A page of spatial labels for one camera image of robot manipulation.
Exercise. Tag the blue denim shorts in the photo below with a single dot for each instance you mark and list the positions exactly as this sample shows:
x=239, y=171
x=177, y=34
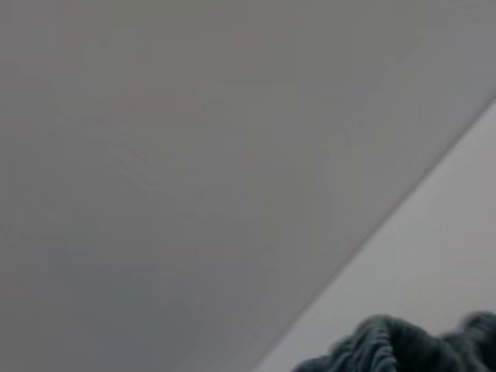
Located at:
x=407, y=348

